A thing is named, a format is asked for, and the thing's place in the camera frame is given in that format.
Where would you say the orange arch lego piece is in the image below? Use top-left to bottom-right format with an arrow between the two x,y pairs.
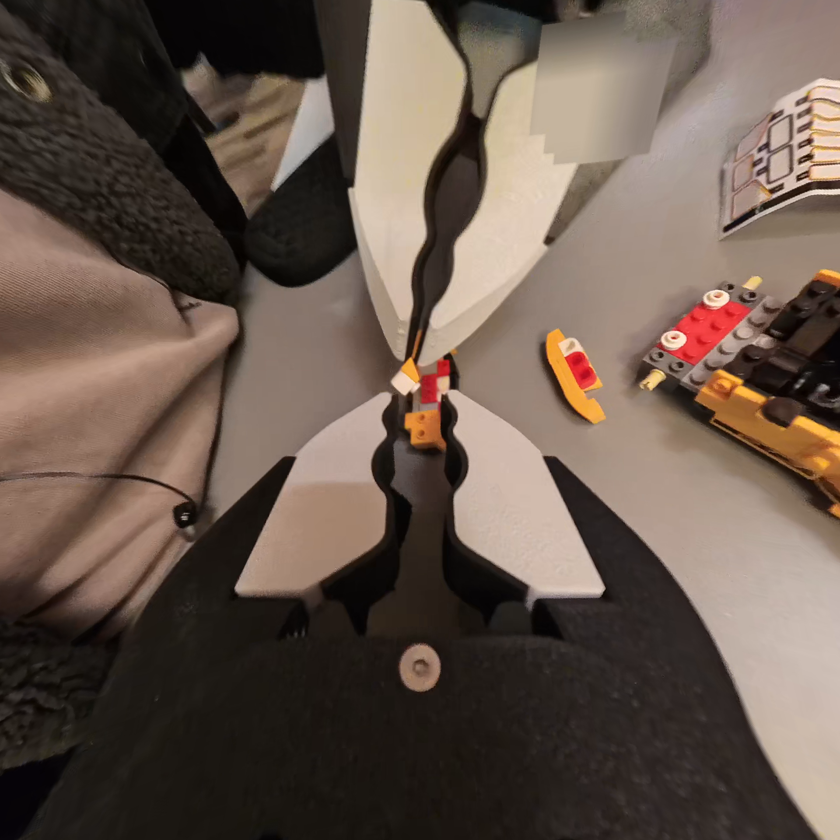
544,327 -> 609,426

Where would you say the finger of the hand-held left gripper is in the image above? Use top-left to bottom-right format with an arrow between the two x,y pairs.
418,59 -> 578,364
348,0 -> 471,363

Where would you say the yellow lego car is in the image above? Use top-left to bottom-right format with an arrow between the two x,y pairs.
638,269 -> 840,521

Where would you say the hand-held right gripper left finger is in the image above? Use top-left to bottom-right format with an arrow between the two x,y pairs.
237,392 -> 400,602

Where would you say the sticker sheet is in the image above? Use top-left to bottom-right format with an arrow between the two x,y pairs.
718,79 -> 840,241

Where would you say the beige garment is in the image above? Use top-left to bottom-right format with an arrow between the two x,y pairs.
0,184 -> 245,644

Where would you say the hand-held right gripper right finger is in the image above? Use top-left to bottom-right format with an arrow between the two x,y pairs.
443,390 -> 607,602

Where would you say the orange red grey lego assembly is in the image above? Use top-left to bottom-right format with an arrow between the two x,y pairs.
403,357 -> 456,452

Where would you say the dark fleece jacket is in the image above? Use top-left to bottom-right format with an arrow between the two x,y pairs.
0,0 -> 248,311

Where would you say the black wired earbud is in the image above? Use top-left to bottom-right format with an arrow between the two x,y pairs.
0,470 -> 206,543

